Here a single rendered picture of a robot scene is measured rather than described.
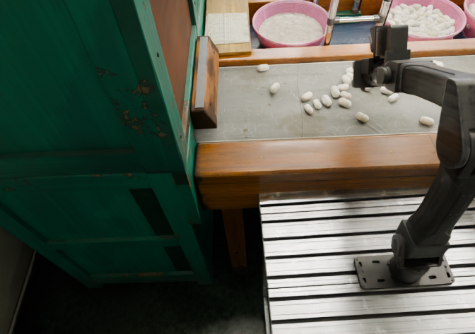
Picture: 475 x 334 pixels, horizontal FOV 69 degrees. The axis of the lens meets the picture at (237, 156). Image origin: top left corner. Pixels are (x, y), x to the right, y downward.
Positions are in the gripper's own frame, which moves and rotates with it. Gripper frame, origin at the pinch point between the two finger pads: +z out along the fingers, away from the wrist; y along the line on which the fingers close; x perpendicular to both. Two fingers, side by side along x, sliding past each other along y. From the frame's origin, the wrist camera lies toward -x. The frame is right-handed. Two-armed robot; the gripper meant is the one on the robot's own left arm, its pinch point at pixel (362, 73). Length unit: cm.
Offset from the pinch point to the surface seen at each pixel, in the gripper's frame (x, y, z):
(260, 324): 93, 30, 16
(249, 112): 9.4, 30.8, 0.2
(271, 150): 17.4, 26.1, -13.3
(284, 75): -0.1, 19.6, 11.7
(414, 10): -20, -30, 36
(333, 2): -19.7, 5.6, 9.7
